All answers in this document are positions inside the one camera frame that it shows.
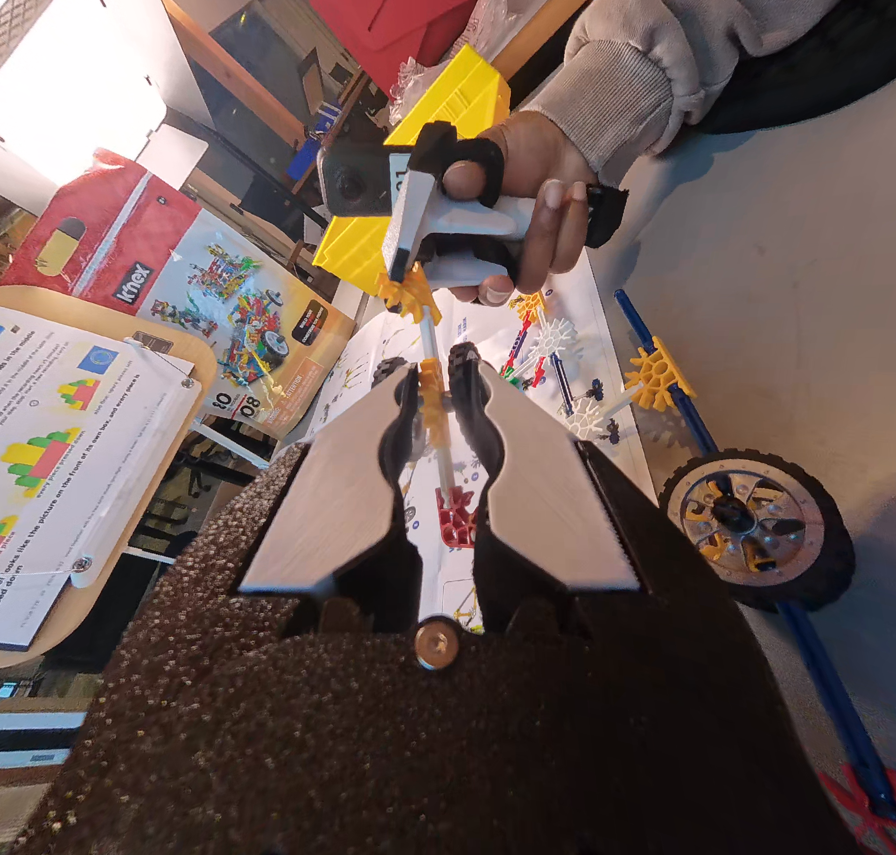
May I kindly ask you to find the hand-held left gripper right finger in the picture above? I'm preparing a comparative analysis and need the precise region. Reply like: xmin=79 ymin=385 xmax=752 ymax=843
xmin=448 ymin=351 xmax=641 ymax=629

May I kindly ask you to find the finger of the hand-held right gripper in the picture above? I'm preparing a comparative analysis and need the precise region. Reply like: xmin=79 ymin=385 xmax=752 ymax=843
xmin=385 ymin=155 xmax=456 ymax=285

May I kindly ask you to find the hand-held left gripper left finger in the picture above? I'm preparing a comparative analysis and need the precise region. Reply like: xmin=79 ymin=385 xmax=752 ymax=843
xmin=238 ymin=363 xmax=421 ymax=629

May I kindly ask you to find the yellow plastic bin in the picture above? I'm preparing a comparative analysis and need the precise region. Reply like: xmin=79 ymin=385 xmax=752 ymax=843
xmin=311 ymin=46 xmax=513 ymax=300

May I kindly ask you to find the colourful construction toy model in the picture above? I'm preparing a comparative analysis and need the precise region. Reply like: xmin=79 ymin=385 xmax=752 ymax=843
xmin=502 ymin=288 xmax=896 ymax=855

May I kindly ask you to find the person's right forearm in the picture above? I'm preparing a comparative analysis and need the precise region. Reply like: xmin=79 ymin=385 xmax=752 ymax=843
xmin=525 ymin=0 xmax=896 ymax=184

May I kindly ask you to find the white instruction sheet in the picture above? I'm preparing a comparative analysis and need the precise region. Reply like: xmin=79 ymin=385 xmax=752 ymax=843
xmin=301 ymin=288 xmax=659 ymax=635

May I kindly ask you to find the red box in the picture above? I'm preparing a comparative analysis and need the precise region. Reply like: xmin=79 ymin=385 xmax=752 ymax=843
xmin=306 ymin=0 xmax=499 ymax=94

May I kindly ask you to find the wooden clipboard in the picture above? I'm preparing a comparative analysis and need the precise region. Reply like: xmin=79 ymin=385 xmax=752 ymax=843
xmin=0 ymin=284 xmax=219 ymax=668

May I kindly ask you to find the clear plastic bag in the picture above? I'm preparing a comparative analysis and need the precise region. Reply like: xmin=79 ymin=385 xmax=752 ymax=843
xmin=391 ymin=0 xmax=520 ymax=122

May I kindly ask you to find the toy packaging bag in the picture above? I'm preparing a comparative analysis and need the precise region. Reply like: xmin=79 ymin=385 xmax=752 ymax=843
xmin=0 ymin=148 xmax=359 ymax=439

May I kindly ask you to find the white paper on clipboard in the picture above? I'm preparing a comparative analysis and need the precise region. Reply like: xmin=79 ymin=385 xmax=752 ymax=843
xmin=0 ymin=307 xmax=205 ymax=649

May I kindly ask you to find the black rounded object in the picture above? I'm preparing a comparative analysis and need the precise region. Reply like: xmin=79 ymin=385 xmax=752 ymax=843
xmin=686 ymin=0 xmax=896 ymax=136

